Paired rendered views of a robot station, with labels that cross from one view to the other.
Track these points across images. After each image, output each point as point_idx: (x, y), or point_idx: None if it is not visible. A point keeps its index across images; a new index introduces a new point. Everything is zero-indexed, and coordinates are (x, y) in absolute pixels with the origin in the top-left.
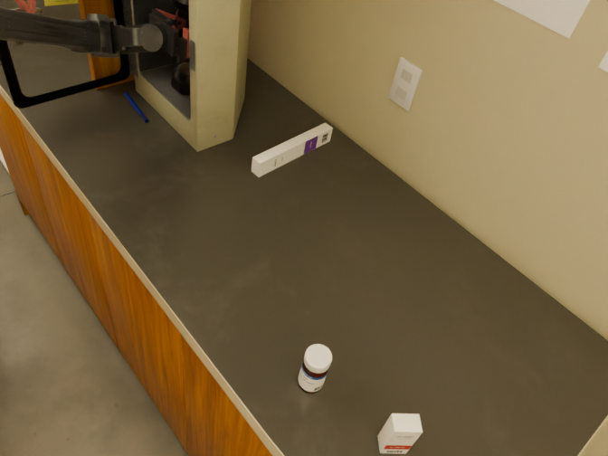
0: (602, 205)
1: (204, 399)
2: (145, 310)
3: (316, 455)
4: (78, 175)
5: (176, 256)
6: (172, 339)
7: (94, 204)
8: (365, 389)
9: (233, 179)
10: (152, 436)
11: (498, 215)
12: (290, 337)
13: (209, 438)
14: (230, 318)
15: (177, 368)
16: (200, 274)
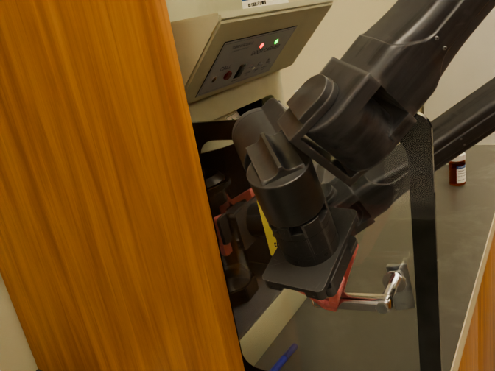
0: (286, 105)
1: (482, 312)
2: (467, 364)
3: (490, 172)
4: (448, 338)
5: (448, 244)
6: (475, 315)
7: (465, 305)
8: (436, 174)
9: None
10: None
11: None
12: (440, 194)
13: (484, 358)
14: (460, 210)
15: (476, 348)
16: (447, 230)
